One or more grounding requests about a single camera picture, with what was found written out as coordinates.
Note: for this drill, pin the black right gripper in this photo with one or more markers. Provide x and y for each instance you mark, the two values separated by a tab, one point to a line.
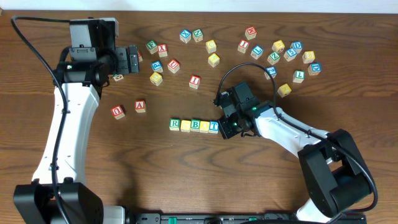
226	128

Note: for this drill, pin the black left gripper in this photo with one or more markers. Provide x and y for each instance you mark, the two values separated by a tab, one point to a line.
132	59

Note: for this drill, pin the blue T block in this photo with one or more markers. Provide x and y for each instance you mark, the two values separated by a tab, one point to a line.
214	127

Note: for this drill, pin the yellow o block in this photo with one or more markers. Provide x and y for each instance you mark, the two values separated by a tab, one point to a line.
204	126
185	126

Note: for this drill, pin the green B block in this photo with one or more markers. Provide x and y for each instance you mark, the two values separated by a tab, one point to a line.
195	125

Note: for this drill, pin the yellow O block front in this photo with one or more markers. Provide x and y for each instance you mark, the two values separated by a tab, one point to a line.
185	126

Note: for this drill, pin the green R block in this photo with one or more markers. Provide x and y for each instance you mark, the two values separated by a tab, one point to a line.
174	124

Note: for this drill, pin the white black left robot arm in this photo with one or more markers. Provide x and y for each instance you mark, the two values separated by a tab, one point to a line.
58	191

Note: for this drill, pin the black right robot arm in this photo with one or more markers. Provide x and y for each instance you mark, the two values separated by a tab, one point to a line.
335	173

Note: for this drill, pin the green J block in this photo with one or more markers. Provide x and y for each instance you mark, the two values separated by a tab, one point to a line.
118	77

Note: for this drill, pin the red G block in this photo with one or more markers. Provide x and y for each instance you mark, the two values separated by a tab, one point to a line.
139	56

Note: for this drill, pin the green F block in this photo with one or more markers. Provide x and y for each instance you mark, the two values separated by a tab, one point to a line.
152	46

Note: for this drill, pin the blue P block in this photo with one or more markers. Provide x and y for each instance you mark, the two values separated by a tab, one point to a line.
157	66

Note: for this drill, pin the yellow block by P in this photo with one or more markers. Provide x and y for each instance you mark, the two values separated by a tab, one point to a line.
156	79

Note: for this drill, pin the red Y block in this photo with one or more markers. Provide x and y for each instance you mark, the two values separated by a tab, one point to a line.
162	50

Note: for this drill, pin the red A block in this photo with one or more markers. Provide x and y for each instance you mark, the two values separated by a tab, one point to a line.
140	106

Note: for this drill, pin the red U block near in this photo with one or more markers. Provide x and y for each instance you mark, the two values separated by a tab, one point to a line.
118	112

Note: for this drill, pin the red u block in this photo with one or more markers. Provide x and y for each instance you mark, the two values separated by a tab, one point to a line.
173	66
118	112

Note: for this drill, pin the red U block middle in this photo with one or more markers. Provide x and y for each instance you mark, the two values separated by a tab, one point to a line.
173	66

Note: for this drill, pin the yellow K block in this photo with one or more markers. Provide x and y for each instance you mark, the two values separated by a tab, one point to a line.
284	90

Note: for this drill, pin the red I block left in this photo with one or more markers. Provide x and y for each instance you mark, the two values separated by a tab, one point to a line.
194	82

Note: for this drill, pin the red i block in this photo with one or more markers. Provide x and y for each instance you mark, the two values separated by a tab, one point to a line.
243	46
194	82

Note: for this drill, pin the blue 2 block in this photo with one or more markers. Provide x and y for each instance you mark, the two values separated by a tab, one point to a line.
270	72

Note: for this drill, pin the yellow block lower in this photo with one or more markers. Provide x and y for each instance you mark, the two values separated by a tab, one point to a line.
213	60

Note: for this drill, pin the blue X block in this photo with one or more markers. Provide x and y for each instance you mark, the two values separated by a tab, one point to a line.
185	36

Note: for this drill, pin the green Z block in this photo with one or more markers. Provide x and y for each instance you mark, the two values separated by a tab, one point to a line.
273	58

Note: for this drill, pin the blue L block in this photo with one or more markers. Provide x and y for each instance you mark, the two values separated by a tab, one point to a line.
257	51

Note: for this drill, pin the green 7 block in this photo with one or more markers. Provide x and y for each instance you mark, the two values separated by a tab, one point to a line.
298	76

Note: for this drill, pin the red I block right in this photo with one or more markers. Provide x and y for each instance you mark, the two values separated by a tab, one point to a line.
243	46

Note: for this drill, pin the yellow block upper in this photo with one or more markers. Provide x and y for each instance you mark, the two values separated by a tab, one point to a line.
211	46

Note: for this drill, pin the yellow block soccer side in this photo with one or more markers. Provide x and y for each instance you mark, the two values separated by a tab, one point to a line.
278	46

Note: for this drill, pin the blue 5 block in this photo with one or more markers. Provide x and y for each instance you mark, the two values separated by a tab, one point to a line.
290	54

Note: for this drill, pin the red block top right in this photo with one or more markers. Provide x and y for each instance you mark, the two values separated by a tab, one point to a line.
250	33

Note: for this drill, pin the blue D block right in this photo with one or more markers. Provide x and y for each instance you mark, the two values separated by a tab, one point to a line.
314	69

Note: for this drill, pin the blue d block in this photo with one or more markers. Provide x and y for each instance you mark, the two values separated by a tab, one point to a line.
314	69
297	46

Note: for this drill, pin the yellow 8 block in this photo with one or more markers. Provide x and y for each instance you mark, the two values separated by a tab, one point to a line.
308	57

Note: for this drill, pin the blue D block upper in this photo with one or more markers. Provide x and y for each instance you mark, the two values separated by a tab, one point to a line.
297	46

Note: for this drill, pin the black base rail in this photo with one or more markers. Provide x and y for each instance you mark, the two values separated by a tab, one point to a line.
156	218

